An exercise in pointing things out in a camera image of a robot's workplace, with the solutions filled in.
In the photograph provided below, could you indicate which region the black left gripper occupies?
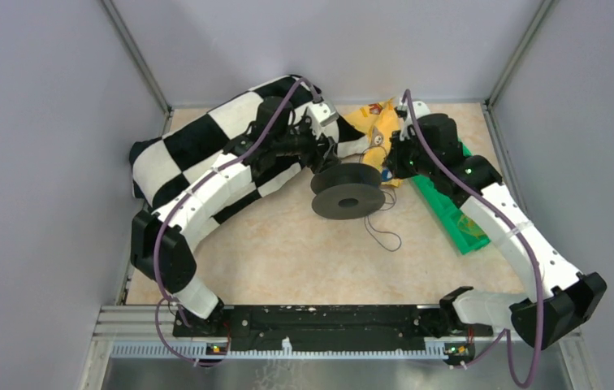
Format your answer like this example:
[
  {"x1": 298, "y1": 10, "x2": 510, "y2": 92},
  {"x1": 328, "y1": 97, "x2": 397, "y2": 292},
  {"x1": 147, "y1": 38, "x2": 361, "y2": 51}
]
[{"x1": 273, "y1": 115, "x2": 340, "y2": 174}]

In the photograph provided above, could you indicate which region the grey plastic cable spool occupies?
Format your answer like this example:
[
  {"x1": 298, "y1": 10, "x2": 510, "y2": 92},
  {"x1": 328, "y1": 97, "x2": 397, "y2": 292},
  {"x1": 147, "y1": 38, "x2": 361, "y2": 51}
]
[{"x1": 310, "y1": 162, "x2": 386, "y2": 220}]

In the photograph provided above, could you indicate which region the blue cable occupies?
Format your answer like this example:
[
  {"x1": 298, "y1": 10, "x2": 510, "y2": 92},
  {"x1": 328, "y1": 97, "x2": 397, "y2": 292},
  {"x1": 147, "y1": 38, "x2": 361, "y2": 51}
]
[{"x1": 357, "y1": 148, "x2": 403, "y2": 253}]

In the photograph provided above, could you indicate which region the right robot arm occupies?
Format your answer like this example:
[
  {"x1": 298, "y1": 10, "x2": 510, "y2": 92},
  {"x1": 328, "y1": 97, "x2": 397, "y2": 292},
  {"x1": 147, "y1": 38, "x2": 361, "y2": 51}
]
[{"x1": 384, "y1": 110, "x2": 608, "y2": 349}]

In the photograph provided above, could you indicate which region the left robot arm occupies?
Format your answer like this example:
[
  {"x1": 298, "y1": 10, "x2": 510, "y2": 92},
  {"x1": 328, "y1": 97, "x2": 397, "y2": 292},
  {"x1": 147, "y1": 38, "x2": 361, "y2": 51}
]
[{"x1": 130, "y1": 90, "x2": 361, "y2": 336}]

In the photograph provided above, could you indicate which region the yellow cartoon print cloth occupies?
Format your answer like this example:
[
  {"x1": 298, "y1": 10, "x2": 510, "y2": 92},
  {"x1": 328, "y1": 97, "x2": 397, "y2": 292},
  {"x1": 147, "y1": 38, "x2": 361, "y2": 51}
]
[{"x1": 345, "y1": 97, "x2": 402, "y2": 188}]

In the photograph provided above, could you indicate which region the black white checkered pillow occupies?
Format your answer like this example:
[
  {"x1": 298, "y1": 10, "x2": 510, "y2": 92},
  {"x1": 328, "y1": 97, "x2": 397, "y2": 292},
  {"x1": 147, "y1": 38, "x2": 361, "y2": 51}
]
[{"x1": 128, "y1": 75, "x2": 369, "y2": 222}]

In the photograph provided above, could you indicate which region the green three-compartment plastic bin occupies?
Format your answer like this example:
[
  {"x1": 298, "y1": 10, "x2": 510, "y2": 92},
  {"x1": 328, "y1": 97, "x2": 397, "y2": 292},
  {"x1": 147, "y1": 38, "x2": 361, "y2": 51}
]
[{"x1": 412, "y1": 142, "x2": 492, "y2": 256}]

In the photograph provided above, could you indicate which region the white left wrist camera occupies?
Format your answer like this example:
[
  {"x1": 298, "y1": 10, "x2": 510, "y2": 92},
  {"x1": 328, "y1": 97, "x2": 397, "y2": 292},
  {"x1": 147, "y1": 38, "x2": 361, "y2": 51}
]
[{"x1": 306, "y1": 99, "x2": 339, "y2": 138}]

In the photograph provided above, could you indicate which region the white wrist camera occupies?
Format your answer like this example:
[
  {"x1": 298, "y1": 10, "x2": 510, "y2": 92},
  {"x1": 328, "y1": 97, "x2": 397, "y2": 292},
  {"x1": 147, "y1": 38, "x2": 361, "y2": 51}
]
[
  {"x1": 395, "y1": 99, "x2": 431, "y2": 141},
  {"x1": 306, "y1": 99, "x2": 339, "y2": 138}
]

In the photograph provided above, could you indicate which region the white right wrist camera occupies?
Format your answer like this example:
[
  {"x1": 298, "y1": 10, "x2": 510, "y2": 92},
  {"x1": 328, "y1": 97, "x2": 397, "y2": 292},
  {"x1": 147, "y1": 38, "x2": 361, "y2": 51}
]
[{"x1": 395, "y1": 99, "x2": 431, "y2": 141}]

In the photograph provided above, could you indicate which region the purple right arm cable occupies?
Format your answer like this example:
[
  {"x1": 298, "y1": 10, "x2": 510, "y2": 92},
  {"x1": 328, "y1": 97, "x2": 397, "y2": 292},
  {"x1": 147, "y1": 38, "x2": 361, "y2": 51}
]
[{"x1": 400, "y1": 89, "x2": 546, "y2": 390}]

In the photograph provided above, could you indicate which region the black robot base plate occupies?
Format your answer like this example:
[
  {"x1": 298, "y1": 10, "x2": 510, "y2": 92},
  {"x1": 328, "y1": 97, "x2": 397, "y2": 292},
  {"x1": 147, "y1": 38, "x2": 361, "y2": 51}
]
[{"x1": 172, "y1": 305, "x2": 494, "y2": 352}]

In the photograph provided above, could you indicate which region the aluminium front rail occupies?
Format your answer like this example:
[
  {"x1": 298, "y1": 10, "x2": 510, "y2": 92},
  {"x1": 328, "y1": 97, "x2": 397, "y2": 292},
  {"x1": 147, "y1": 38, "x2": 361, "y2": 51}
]
[{"x1": 78, "y1": 305, "x2": 593, "y2": 390}]

